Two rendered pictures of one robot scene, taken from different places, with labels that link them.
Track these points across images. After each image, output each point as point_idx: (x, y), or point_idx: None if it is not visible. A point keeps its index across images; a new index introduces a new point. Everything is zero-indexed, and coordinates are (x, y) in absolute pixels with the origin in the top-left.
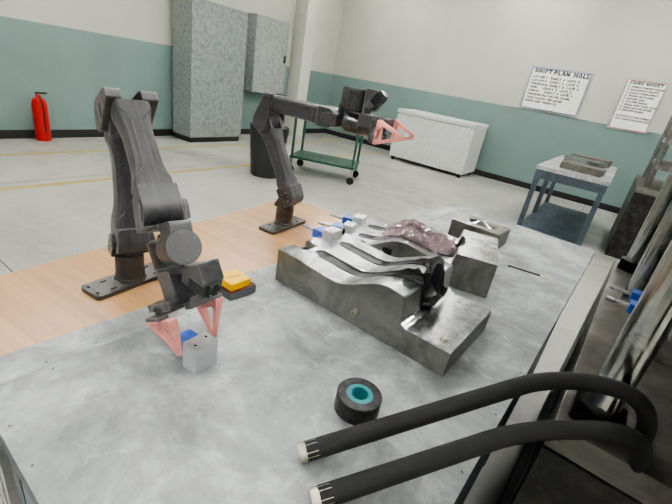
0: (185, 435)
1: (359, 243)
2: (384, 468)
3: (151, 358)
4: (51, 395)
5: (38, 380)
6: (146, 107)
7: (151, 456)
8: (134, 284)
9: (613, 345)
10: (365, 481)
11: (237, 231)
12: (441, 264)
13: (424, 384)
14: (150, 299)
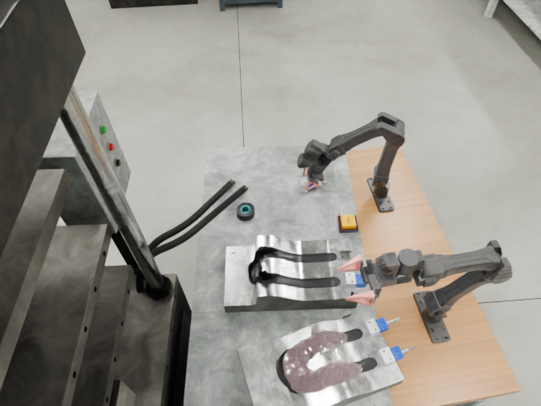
0: (277, 172)
1: (332, 294)
2: (220, 190)
3: (316, 179)
4: None
5: None
6: (373, 126)
7: (276, 164)
8: (372, 192)
9: (157, 267)
10: (223, 186)
11: None
12: (258, 277)
13: (232, 243)
14: (357, 194)
